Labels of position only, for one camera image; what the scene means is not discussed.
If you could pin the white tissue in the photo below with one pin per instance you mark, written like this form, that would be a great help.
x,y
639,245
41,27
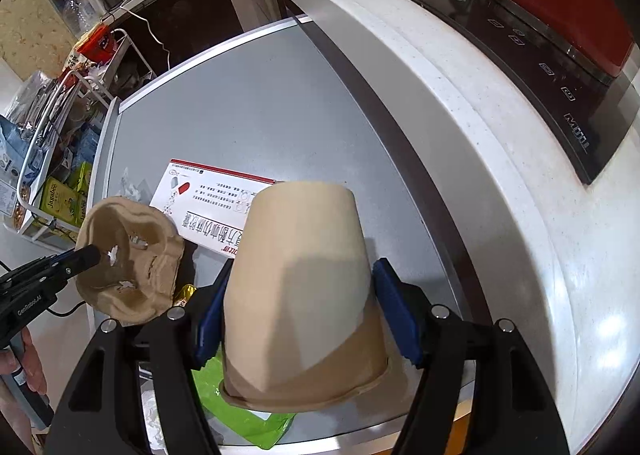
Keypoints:
x,y
153,428

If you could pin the brown paper cup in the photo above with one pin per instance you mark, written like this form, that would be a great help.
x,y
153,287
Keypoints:
x,y
302,329

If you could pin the gold butter packet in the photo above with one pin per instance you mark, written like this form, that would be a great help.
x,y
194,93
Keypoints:
x,y
184,294

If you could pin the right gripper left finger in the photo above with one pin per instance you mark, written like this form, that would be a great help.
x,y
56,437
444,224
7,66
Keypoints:
x,y
101,408

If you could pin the red box on rack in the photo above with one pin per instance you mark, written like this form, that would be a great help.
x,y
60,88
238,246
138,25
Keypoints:
x,y
97,45

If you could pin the white red printed box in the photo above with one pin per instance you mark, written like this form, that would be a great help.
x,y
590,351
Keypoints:
x,y
208,205

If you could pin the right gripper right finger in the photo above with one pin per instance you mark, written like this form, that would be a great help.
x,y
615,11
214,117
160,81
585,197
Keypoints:
x,y
513,411

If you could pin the brown pulp cup carrier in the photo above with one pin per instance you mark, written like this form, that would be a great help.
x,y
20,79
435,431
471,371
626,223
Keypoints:
x,y
140,253

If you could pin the green snack bag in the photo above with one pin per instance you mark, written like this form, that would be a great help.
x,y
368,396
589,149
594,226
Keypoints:
x,y
261,429

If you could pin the blue white snack bag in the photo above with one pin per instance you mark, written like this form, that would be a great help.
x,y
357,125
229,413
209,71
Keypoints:
x,y
15,172

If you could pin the yellow green tea box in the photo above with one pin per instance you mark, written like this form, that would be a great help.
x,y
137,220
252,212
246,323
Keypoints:
x,y
64,203

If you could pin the person's left hand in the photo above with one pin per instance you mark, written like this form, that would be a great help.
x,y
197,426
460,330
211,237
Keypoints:
x,y
29,361

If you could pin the white wire storage rack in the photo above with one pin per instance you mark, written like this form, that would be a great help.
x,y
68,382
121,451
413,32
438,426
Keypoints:
x,y
65,118

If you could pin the black induction cooktop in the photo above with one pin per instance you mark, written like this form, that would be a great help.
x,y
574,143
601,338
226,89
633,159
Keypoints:
x,y
588,117

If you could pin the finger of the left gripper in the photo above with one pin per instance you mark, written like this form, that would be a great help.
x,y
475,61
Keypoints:
x,y
47,276

